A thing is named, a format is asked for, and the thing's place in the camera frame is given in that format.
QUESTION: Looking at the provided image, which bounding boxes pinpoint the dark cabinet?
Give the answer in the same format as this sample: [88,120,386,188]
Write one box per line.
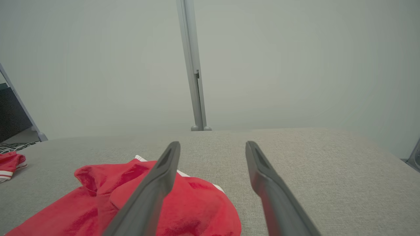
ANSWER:
[0,84,33,143]

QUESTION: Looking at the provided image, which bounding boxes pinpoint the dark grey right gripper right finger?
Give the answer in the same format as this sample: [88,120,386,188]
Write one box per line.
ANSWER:
[245,141,322,236]

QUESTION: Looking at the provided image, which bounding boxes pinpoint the red basketball jersey white sleeves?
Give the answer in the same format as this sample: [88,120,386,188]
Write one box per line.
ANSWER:
[0,151,28,183]

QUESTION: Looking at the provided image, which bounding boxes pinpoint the grey metal partition post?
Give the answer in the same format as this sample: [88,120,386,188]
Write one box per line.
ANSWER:
[176,0,212,131]
[0,63,48,142]

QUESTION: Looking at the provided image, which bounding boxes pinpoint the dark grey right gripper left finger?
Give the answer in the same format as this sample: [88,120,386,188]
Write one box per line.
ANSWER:
[102,141,181,236]

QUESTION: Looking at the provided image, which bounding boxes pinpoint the bundle of floor cables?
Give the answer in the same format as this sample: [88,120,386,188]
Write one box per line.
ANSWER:
[0,142,40,154]

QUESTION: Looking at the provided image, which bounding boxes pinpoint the grey metal frame piece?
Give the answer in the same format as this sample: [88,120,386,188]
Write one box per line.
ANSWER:
[407,138,420,172]

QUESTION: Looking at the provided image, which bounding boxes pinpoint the red shorts with white stripes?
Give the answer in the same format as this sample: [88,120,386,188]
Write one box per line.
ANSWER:
[5,158,242,236]

